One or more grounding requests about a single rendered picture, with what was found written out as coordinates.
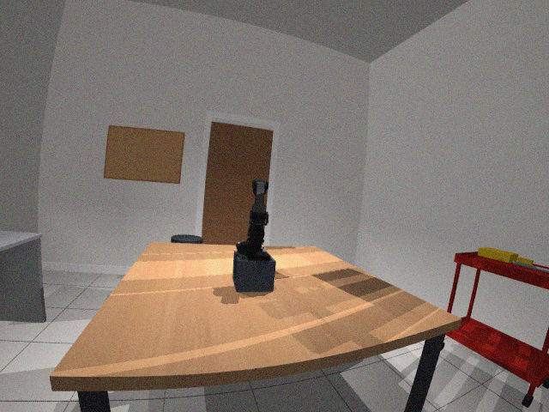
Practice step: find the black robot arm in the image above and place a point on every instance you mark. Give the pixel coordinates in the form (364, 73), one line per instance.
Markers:
(258, 216)

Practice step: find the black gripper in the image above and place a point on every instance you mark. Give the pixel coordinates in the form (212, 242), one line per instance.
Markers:
(257, 253)

